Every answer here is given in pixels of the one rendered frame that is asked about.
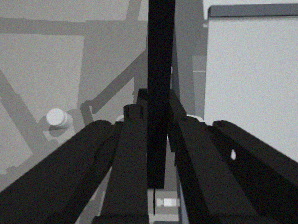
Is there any light grey cylinder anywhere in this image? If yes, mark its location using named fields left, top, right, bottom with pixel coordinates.
left=46, top=108, right=73, bottom=129

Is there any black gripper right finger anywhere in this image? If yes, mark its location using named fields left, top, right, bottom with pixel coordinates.
left=167, top=89, right=298, bottom=224

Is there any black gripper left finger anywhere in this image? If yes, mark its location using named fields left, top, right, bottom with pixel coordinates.
left=0, top=88, right=149, bottom=224

